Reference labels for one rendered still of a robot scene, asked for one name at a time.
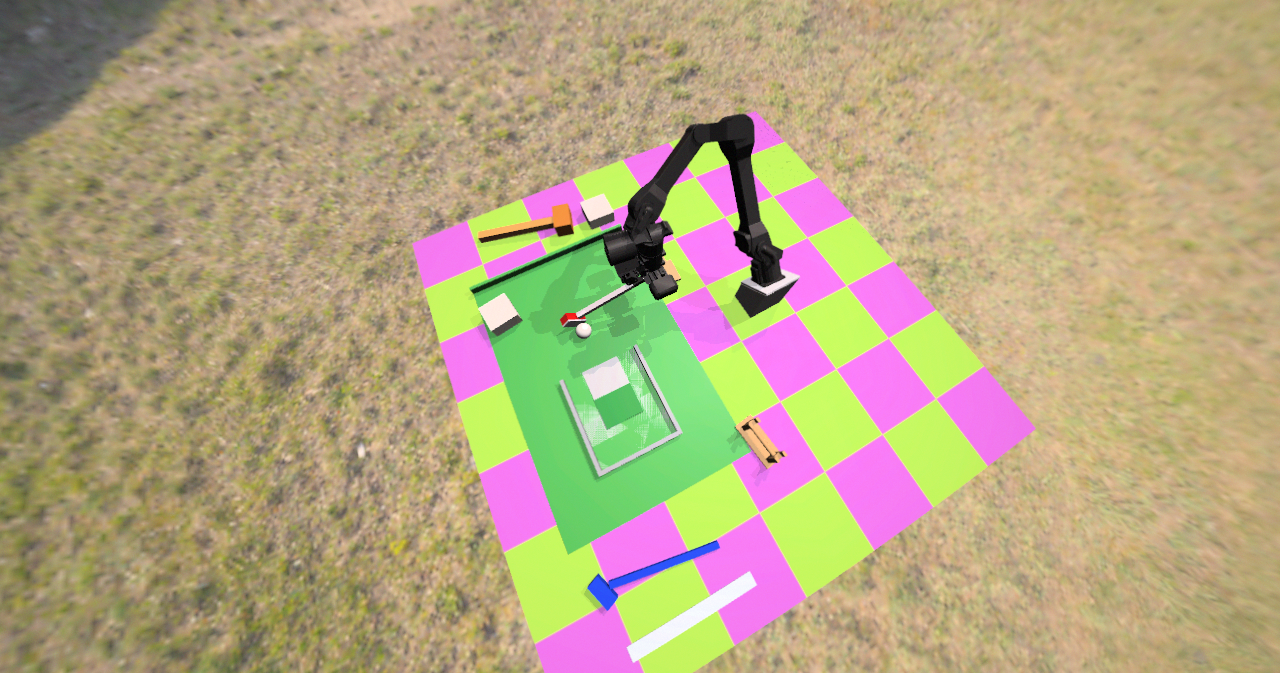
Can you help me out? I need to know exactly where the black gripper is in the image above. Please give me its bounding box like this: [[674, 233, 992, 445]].
[[637, 248, 678, 299]]

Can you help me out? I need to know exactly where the white flat bar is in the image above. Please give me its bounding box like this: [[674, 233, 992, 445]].
[[627, 571, 756, 663]]

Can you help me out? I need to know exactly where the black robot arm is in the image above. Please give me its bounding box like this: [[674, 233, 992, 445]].
[[602, 114, 786, 287]]

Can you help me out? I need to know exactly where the orange mallet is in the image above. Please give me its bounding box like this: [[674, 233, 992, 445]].
[[477, 203, 573, 243]]

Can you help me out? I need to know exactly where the blue putter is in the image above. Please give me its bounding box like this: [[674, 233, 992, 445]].
[[588, 540, 721, 612]]

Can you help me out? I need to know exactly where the green putting mat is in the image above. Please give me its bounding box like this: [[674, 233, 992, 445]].
[[474, 239, 751, 554]]

